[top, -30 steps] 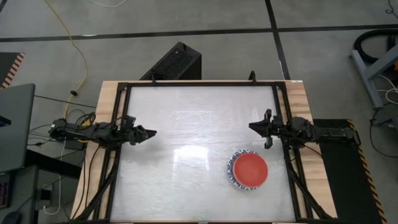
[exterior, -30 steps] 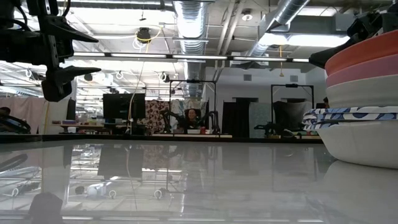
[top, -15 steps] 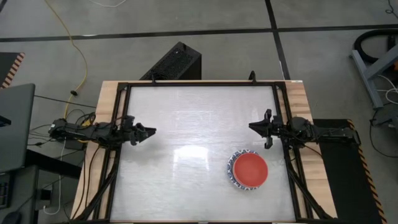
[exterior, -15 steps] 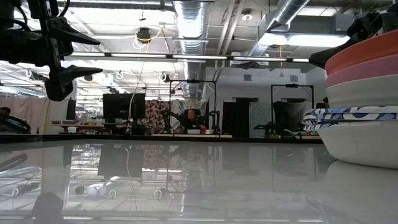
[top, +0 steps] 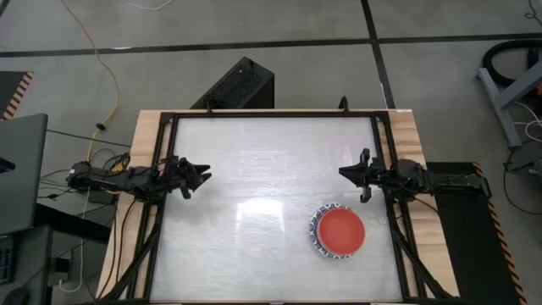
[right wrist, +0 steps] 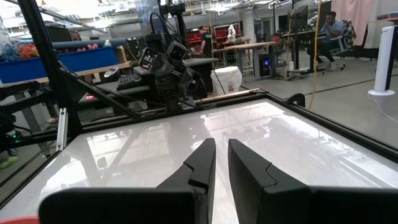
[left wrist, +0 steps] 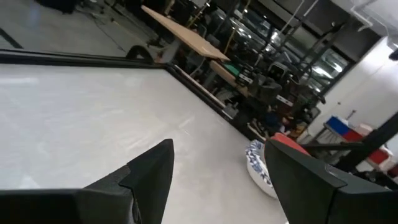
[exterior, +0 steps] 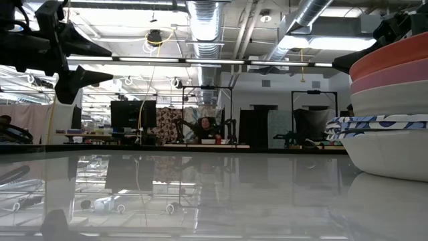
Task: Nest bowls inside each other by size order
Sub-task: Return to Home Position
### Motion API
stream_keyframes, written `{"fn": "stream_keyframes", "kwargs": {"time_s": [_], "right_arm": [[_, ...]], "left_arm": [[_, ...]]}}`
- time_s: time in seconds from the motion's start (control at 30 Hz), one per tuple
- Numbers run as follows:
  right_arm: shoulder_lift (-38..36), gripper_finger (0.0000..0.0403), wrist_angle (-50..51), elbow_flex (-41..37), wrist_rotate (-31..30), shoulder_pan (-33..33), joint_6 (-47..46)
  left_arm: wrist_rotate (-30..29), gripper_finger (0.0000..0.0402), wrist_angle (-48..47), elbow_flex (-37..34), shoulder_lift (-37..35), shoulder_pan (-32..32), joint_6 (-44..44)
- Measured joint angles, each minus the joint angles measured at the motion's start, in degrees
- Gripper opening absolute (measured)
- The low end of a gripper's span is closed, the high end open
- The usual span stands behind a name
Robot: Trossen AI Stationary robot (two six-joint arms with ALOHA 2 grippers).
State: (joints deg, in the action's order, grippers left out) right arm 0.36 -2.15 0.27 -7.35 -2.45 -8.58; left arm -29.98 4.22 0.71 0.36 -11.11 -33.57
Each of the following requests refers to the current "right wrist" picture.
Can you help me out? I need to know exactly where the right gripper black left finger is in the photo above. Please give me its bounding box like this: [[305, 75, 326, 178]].
[[39, 138, 217, 224]]

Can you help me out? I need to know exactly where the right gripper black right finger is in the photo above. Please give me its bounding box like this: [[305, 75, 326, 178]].
[[227, 138, 398, 224]]

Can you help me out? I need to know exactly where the red plastic bowl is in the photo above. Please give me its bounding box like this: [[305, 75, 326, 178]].
[[0, 215, 40, 224]]

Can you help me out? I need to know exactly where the black keyboard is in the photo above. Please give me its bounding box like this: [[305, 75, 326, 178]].
[[116, 72, 144, 91]]

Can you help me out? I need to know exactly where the red storage rack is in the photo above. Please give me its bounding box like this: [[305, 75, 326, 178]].
[[186, 26, 242, 47]]

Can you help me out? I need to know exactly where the person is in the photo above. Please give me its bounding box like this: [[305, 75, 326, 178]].
[[306, 11, 345, 72], [198, 26, 214, 58]]

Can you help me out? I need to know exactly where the round tape roll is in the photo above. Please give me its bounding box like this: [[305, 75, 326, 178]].
[[103, 66, 119, 78]]

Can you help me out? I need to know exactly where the white plastic bucket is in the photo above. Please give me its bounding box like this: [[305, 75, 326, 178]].
[[210, 65, 243, 96]]

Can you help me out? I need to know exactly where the small white robot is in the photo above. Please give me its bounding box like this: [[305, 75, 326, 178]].
[[226, 24, 238, 44]]

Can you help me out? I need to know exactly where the blue plastic bin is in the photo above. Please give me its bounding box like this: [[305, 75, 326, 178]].
[[0, 46, 121, 84]]

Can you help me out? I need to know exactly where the wooden work table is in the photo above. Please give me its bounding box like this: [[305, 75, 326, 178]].
[[213, 39, 282, 78]]

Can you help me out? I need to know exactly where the silver aluminium extrusion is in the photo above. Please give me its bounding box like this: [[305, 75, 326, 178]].
[[55, 107, 69, 152]]

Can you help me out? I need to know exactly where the black computer tower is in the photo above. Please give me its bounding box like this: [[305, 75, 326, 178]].
[[257, 53, 274, 78]]

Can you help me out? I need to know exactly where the green item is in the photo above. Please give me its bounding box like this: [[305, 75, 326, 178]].
[[0, 155, 20, 170]]

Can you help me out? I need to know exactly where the black desk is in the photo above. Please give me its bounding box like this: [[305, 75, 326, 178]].
[[279, 29, 326, 75]]

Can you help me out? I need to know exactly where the bag of colourful toys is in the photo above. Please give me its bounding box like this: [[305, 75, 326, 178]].
[[0, 15, 40, 62]]

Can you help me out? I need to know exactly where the black monitor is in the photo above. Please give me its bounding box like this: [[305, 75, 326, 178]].
[[286, 4, 310, 32]]

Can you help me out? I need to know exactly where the white tower fan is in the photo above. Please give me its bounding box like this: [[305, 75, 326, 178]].
[[367, 25, 398, 97]]

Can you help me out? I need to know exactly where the chair with plaid cloth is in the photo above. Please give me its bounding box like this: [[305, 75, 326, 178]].
[[338, 19, 358, 50]]

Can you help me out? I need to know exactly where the pink curtain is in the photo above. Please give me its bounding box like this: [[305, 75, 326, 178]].
[[330, 0, 379, 49]]

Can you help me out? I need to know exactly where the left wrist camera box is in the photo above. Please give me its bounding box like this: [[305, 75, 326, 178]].
[[166, 40, 188, 62]]

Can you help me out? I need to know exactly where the black diagonal frame brace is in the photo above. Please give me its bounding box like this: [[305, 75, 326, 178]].
[[57, 60, 141, 119]]

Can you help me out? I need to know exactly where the black curved handle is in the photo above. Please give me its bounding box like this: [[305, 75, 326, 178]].
[[284, 92, 307, 108]]

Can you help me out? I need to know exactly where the black frame post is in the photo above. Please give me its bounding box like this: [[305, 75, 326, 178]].
[[17, 0, 83, 138]]

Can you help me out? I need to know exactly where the yellow hanging cable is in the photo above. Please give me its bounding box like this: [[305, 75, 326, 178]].
[[307, 0, 323, 110]]

